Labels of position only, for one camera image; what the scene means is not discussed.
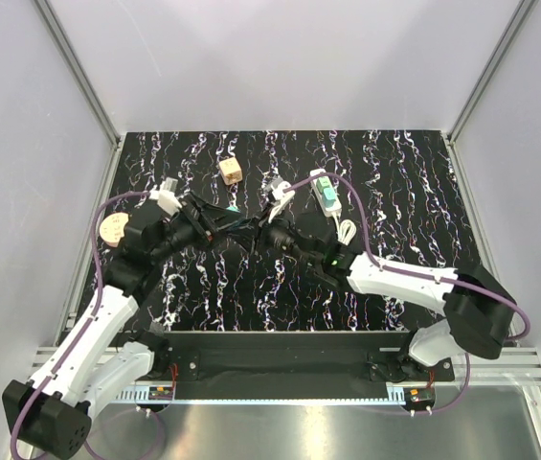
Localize round pink power socket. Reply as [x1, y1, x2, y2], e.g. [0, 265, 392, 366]
[99, 212, 129, 248]

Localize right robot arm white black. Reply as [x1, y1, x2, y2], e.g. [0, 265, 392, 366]
[229, 214, 514, 380]

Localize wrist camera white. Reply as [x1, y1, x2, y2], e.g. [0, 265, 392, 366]
[264, 176, 295, 222]
[149, 177, 182, 218]

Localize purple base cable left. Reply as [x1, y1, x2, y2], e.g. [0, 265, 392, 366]
[82, 406, 161, 458]

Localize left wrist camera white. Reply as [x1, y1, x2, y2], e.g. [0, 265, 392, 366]
[149, 177, 182, 218]

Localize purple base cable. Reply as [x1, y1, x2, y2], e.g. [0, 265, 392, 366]
[82, 406, 161, 458]
[360, 352, 472, 417]

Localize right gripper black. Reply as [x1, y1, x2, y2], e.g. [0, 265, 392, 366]
[226, 201, 320, 268]

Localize green usb charger plug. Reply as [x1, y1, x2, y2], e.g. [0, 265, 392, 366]
[316, 176, 333, 192]

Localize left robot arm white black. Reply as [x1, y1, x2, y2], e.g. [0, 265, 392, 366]
[2, 191, 252, 459]

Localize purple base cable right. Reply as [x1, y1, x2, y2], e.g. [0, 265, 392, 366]
[360, 352, 472, 417]

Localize light teal charger cube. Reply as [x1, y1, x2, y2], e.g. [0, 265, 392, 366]
[321, 188, 337, 207]

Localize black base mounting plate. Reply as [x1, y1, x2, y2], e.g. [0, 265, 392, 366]
[138, 332, 455, 403]

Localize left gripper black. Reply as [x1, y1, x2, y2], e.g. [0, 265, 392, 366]
[151, 192, 245, 264]

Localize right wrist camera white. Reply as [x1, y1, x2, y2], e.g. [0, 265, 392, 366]
[264, 176, 295, 222]

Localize white power strip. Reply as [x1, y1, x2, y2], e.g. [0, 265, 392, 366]
[309, 168, 342, 218]

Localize beige cube socket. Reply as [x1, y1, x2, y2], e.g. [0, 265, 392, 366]
[218, 157, 242, 186]

